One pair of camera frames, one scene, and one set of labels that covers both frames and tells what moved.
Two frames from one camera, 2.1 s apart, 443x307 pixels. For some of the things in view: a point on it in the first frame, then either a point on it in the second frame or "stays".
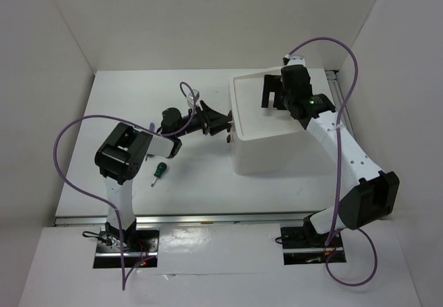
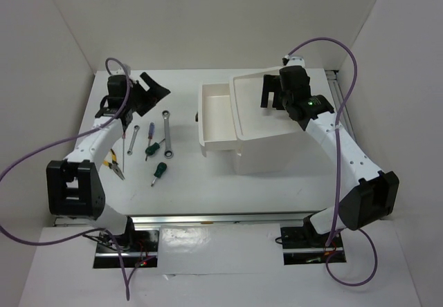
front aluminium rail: (190, 219) stays
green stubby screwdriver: (161, 168) stays
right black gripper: (272, 84) stays
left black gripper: (213, 117) -> (155, 94)
